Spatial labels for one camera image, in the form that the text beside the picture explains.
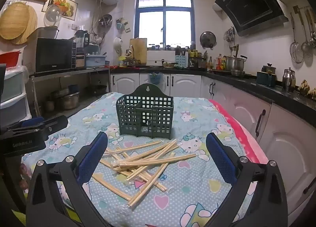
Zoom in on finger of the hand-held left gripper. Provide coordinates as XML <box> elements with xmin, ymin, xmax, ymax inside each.
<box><xmin>37</xmin><ymin>116</ymin><xmax>69</xmax><ymax>136</ymax></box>
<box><xmin>7</xmin><ymin>117</ymin><xmax>45</xmax><ymax>131</ymax></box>

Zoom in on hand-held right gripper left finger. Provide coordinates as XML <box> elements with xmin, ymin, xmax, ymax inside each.
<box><xmin>26</xmin><ymin>132</ymin><xmax>110</xmax><ymax>227</ymax></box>

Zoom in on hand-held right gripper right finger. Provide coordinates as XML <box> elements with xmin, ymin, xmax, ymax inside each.
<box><xmin>205</xmin><ymin>132</ymin><xmax>288</xmax><ymax>227</ymax></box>

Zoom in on group of bamboo chopsticks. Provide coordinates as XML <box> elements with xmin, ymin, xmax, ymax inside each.
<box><xmin>92</xmin><ymin>139</ymin><xmax>197</xmax><ymax>210</ymax></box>

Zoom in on green plastic utensil basket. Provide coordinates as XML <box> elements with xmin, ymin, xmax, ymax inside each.
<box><xmin>116</xmin><ymin>83</ymin><xmax>174</xmax><ymax>139</ymax></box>

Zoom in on hanging small kitchen utensils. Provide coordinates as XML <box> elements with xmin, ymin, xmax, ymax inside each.
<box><xmin>223</xmin><ymin>27</ymin><xmax>236</xmax><ymax>45</ymax></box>

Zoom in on person's left hand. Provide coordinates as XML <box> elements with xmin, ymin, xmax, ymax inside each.
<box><xmin>20</xmin><ymin>163</ymin><xmax>31</xmax><ymax>189</ymax></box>

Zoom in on steel cooking pot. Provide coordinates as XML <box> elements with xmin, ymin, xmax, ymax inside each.
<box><xmin>55</xmin><ymin>91</ymin><xmax>80</xmax><ymax>110</ymax></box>

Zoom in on pink fleece blanket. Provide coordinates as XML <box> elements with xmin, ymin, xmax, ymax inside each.
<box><xmin>209</xmin><ymin>98</ymin><xmax>269</xmax><ymax>166</ymax></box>

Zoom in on plastic drawer cabinet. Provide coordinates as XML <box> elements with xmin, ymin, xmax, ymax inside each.
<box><xmin>0</xmin><ymin>65</ymin><xmax>32</xmax><ymax>129</ymax></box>

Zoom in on cartoon cat printed blanket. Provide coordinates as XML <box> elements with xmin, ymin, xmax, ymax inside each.
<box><xmin>21</xmin><ymin>91</ymin><xmax>247</xmax><ymax>227</ymax></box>

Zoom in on black wok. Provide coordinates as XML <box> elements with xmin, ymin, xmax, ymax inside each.
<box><xmin>85</xmin><ymin>84</ymin><xmax>108</xmax><ymax>97</ymax></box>

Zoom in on metal rack table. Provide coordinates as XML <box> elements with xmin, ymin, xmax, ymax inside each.
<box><xmin>29</xmin><ymin>67</ymin><xmax>111</xmax><ymax>119</ymax></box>

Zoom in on red plastic basin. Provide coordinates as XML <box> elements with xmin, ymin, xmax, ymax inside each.
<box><xmin>0</xmin><ymin>51</ymin><xmax>21</xmax><ymax>69</ymax></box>

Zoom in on black microwave oven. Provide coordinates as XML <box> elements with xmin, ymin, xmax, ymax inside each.
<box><xmin>35</xmin><ymin>38</ymin><xmax>77</xmax><ymax>73</ymax></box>

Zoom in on blue dish tub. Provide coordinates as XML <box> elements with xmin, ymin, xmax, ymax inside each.
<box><xmin>85</xmin><ymin>54</ymin><xmax>107</xmax><ymax>68</ymax></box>

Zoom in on blender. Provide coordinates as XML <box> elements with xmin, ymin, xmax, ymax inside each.
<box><xmin>75</xmin><ymin>30</ymin><xmax>90</xmax><ymax>55</ymax></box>

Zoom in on black kitchen countertop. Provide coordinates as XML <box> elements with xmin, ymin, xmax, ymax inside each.
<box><xmin>110</xmin><ymin>65</ymin><xmax>316</xmax><ymax>121</ymax></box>

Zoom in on teal enamel pot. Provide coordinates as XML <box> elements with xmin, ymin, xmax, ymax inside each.
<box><xmin>256</xmin><ymin>63</ymin><xmax>277</xmax><ymax>87</ymax></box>

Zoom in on steel pot on microwave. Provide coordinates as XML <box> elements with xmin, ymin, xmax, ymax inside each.
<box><xmin>37</xmin><ymin>26</ymin><xmax>60</xmax><ymax>39</ymax></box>

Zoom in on steel stockpot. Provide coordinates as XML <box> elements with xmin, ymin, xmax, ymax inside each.
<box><xmin>223</xmin><ymin>54</ymin><xmax>248</xmax><ymax>72</ymax></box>

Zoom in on orange cooking oil bottle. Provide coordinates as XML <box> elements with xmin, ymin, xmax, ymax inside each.
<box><xmin>217</xmin><ymin>54</ymin><xmax>226</xmax><ymax>70</ymax></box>

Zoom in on steel faucet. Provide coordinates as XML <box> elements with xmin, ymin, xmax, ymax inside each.
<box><xmin>125</xmin><ymin>46</ymin><xmax>136</xmax><ymax>66</ymax></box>

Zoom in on white plastic scoop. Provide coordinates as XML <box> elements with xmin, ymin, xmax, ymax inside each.
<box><xmin>113</xmin><ymin>37</ymin><xmax>123</xmax><ymax>56</ymax></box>

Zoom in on round bamboo tray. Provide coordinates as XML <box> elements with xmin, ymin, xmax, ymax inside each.
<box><xmin>0</xmin><ymin>2</ymin><xmax>30</xmax><ymax>45</ymax></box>

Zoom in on condiment rack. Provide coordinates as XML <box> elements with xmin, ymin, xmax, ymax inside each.
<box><xmin>188</xmin><ymin>49</ymin><xmax>208</xmax><ymax>68</ymax></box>

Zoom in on steel canister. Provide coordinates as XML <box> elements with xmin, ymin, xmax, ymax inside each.
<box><xmin>282</xmin><ymin>67</ymin><xmax>296</xmax><ymax>92</ymax></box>

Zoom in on teal knife block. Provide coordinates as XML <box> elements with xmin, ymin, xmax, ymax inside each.
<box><xmin>175</xmin><ymin>47</ymin><xmax>189</xmax><ymax>68</ymax></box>

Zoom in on glass pot lid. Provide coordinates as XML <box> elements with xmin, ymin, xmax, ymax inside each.
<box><xmin>44</xmin><ymin>5</ymin><xmax>62</xmax><ymax>27</ymax></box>

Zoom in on pile of ginger roots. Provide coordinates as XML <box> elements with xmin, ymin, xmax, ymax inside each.
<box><xmin>297</xmin><ymin>80</ymin><xmax>316</xmax><ymax>98</ymax></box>

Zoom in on wooden cutting board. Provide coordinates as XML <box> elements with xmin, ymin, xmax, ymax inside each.
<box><xmin>130</xmin><ymin>38</ymin><xmax>148</xmax><ymax>66</ymax></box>

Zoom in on hanging steel bowls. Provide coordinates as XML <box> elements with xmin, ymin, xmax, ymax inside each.
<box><xmin>98</xmin><ymin>14</ymin><xmax>113</xmax><ymax>28</ymax></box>

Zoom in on teal hanging holder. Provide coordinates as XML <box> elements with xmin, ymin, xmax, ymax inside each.
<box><xmin>116</xmin><ymin>17</ymin><xmax>131</xmax><ymax>33</ymax></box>

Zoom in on hanging dark pan lid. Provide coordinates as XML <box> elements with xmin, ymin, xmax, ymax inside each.
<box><xmin>199</xmin><ymin>31</ymin><xmax>217</xmax><ymax>49</ymax></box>

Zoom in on row of glass jars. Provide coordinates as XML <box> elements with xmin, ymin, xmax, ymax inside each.
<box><xmin>148</xmin><ymin>43</ymin><xmax>197</xmax><ymax>51</ymax></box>

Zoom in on hanging steel skimmer ladle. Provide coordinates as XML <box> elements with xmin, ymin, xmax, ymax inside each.
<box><xmin>297</xmin><ymin>7</ymin><xmax>314</xmax><ymax>52</ymax></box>

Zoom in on black range hood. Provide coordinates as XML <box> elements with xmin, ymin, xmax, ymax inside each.
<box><xmin>214</xmin><ymin>0</ymin><xmax>289</xmax><ymax>37</ymax></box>

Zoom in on blue framed window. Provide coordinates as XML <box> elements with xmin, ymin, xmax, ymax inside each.
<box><xmin>135</xmin><ymin>0</ymin><xmax>195</xmax><ymax>51</ymax></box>

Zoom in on fruit wall poster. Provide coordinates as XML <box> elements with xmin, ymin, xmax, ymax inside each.
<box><xmin>41</xmin><ymin>0</ymin><xmax>78</xmax><ymax>21</ymax></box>

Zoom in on hanging wire strainer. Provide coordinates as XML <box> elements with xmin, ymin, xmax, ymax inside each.
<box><xmin>289</xmin><ymin>12</ymin><xmax>305</xmax><ymax>64</ymax></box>

